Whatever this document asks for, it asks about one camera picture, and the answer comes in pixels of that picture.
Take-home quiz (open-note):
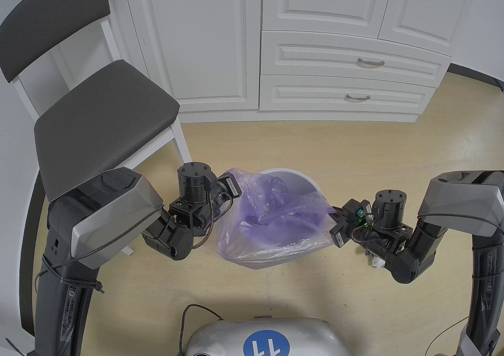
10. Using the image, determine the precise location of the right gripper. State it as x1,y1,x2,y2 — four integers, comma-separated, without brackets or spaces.
329,207,375,249

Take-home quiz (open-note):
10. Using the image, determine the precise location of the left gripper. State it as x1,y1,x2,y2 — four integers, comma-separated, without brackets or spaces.
209,172,243,209

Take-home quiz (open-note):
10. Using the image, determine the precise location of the purple plastic bag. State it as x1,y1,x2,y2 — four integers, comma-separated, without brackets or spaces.
216,167,336,270

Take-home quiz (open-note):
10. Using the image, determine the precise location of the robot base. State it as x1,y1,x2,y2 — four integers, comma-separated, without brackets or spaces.
185,317,347,356

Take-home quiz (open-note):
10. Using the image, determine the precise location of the white trash bin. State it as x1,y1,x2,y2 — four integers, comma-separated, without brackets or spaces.
218,167,329,270

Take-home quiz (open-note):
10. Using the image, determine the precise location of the white chair with grey cushions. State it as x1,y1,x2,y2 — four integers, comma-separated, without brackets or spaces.
0,0,193,257

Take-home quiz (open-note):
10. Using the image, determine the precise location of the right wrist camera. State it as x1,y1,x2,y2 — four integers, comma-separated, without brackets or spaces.
341,199,373,226

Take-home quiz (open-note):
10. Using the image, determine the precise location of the thin black cable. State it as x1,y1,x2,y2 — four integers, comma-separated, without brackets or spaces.
427,317,470,356

